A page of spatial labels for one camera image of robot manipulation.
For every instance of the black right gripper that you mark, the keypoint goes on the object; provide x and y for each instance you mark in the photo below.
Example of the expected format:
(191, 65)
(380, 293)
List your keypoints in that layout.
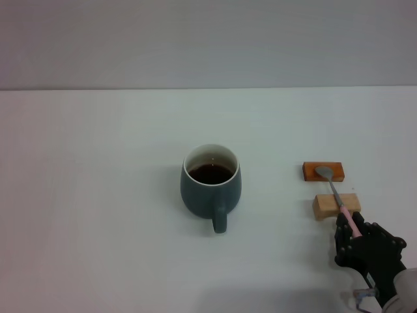
(374, 261)

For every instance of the grey ceramic mug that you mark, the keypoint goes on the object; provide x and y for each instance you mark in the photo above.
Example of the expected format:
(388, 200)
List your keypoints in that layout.
(202, 199)

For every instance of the light wooden spoon rest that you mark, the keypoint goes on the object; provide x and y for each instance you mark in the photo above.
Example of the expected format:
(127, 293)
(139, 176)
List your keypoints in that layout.
(325, 205)

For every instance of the orange wooden block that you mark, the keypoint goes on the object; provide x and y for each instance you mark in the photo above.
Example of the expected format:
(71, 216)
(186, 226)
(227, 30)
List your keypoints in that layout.
(309, 172)

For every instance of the dark coffee liquid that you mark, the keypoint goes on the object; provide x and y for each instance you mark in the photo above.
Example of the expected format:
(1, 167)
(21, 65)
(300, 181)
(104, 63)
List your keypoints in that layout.
(210, 174)

